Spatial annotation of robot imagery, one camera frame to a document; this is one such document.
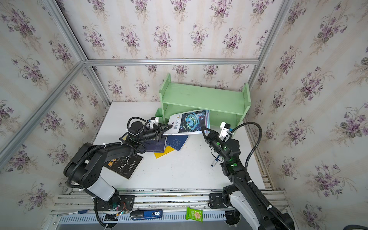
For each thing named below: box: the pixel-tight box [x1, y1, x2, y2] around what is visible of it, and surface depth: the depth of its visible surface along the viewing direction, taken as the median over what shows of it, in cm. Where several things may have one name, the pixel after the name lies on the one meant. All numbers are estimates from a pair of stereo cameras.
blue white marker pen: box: [210, 154, 223, 168], surface depth 89 cm
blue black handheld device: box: [129, 208, 163, 221], surface depth 69 cm
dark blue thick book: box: [141, 136, 168, 153], surface depth 92 cm
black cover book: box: [103, 153, 144, 180], surface depth 86 cm
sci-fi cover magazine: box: [162, 109, 211, 136], surface depth 80 cm
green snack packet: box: [185, 207, 204, 223], surface depth 71 cm
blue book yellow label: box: [166, 134, 190, 152], surface depth 95 cm
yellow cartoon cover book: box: [153, 146, 175, 159], surface depth 92 cm
